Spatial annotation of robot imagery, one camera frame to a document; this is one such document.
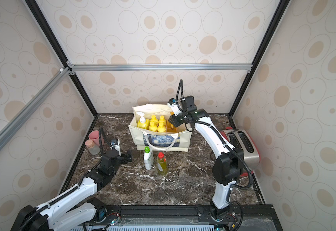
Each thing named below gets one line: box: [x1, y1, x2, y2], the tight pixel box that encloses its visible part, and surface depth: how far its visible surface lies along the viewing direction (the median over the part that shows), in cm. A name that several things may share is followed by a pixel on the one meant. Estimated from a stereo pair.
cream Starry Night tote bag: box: [128, 103, 193, 153], surface depth 89 cm
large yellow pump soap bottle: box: [135, 111, 151, 129], surface depth 87 cm
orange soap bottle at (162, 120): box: [157, 115, 167, 125], surface depth 89 cm
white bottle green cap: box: [143, 146, 155, 171], surface depth 81 cm
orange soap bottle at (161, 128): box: [157, 121, 167, 133], surface depth 87 cm
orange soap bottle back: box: [150, 115, 159, 126], surface depth 89 cm
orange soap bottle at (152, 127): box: [148, 121, 158, 132], surface depth 87 cm
